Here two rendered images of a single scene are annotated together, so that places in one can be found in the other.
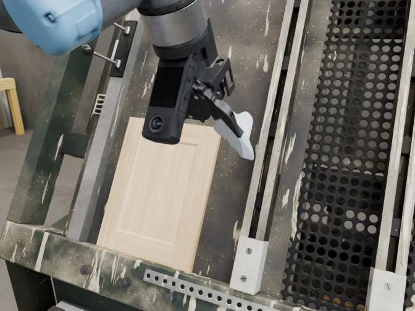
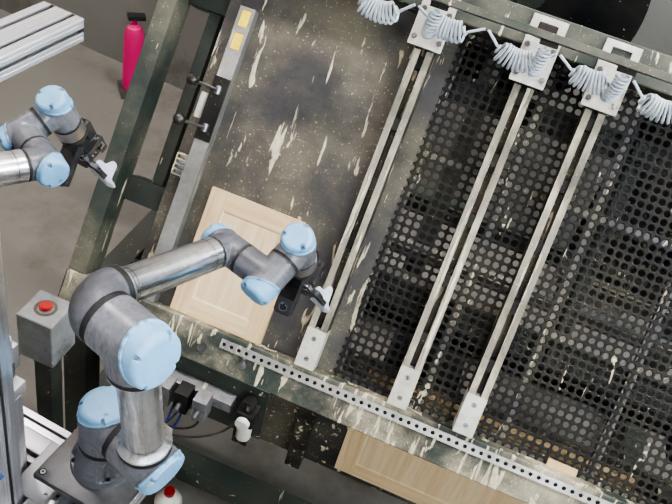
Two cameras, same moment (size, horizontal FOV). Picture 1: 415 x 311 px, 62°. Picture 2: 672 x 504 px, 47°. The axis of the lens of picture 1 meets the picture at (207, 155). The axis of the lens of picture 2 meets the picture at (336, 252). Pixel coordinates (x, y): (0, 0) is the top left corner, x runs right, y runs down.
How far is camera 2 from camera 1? 1.52 m
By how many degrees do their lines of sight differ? 22
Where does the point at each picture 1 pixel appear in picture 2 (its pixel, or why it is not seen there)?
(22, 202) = (88, 253)
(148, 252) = (222, 322)
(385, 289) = (405, 379)
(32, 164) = (99, 215)
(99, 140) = (179, 206)
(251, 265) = (313, 349)
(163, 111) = (287, 301)
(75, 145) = (141, 194)
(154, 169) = not seen: hidden behind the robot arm
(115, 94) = (199, 160)
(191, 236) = (265, 315)
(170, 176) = not seen: hidden behind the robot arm
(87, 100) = not seen: outside the picture
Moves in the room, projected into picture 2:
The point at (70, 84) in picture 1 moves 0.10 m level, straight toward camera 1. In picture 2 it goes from (140, 125) to (149, 143)
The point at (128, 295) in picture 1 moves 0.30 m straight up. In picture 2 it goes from (203, 357) to (214, 289)
